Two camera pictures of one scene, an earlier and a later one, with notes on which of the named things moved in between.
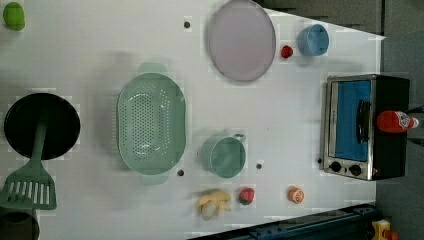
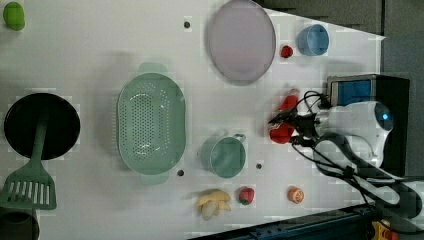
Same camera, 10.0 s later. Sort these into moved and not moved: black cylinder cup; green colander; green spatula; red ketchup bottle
Moved: red ketchup bottle
Not moved: green colander; black cylinder cup; green spatula
